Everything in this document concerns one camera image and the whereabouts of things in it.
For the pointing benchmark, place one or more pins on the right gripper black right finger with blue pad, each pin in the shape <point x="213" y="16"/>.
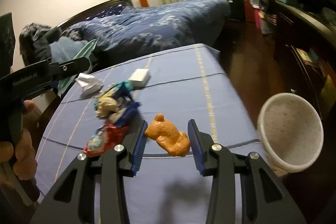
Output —
<point x="264" y="199"/>

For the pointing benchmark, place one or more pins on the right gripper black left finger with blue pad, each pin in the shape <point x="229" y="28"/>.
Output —
<point x="72" y="197"/>

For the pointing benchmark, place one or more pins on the orange bear toy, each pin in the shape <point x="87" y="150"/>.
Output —
<point x="168" y="137"/>

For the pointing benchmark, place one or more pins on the white pink trash bin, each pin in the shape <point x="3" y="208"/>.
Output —
<point x="291" y="132"/>

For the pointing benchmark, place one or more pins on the person's left hand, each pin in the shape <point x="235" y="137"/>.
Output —
<point x="25" y="166"/>

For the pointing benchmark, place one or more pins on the light blue fleece blanket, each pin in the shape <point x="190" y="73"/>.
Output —
<point x="65" y="49"/>

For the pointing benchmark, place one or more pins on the dark clothes pile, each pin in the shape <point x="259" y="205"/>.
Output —
<point x="35" y="40"/>

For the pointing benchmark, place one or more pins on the crumpled white paper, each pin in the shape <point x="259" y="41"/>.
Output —
<point x="89" y="84"/>

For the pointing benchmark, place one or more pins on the teal plastic bag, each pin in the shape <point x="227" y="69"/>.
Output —
<point x="80" y="63"/>

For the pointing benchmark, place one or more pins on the crumpled beige tissue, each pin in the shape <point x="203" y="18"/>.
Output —
<point x="105" y="106"/>

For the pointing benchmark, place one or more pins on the red snack wrapper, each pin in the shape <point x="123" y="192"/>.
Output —
<point x="105" y="138"/>

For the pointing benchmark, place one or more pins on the teal yellow labelled tube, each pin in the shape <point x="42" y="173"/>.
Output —
<point x="113" y="89"/>

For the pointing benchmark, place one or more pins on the blue patterned duvet bed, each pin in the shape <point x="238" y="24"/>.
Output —
<point x="141" y="31"/>

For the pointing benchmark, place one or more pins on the blue snack wrapper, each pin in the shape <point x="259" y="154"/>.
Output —
<point x="127" y="106"/>

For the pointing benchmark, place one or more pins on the small white box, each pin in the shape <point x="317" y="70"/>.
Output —
<point x="139" y="77"/>

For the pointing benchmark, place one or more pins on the dark wooden headboard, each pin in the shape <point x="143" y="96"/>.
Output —
<point x="111" y="7"/>

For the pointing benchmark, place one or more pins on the blue checked tablecloth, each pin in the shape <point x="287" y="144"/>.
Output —
<point x="185" y="83"/>

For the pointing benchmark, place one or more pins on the dark wooden cabinet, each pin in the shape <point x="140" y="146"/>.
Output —
<point x="305" y="48"/>

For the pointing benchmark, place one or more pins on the black suitcase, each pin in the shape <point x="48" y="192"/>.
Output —
<point x="237" y="10"/>

